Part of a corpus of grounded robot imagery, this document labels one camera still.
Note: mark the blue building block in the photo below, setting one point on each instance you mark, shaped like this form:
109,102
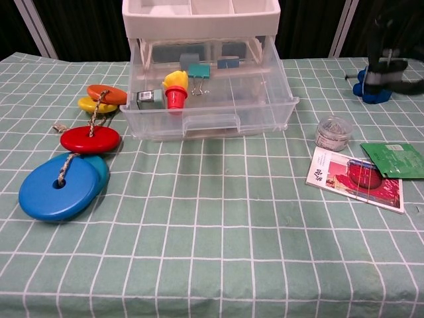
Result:
359,89

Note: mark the green checked tablecloth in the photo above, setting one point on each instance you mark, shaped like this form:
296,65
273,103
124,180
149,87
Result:
212,238

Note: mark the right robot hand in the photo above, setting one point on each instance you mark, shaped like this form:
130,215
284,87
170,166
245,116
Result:
381,39

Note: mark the large blue wooden disc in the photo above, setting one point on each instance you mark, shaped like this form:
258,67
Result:
43,202

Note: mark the teal binder clip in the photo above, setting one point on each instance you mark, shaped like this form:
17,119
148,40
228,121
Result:
199,71

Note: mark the orange wooden disc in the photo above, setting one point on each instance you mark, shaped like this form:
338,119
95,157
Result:
112,94

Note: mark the white partition post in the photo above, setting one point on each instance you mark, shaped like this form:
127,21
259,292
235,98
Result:
342,30
39,30

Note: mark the red wooden disc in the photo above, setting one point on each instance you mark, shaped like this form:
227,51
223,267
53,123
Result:
102,140

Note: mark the green foil packet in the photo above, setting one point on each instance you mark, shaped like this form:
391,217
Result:
397,159

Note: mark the red postcard pack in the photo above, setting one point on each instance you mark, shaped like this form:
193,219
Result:
348,182

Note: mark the small grey labelled box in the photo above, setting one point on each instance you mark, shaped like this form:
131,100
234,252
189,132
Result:
147,97

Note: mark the white drawer cabinet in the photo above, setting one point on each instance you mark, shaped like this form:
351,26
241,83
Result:
198,23

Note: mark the clear jar of paper clips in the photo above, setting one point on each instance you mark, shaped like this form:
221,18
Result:
333,134

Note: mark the yellow wooden disc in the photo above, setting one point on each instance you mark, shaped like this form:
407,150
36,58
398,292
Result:
86,104

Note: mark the grey binder clip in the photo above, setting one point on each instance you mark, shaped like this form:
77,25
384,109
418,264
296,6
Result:
189,62

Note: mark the red and yellow torch toy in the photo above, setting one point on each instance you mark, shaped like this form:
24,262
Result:
175,96

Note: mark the teal wooden disc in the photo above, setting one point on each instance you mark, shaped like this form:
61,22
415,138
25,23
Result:
102,172

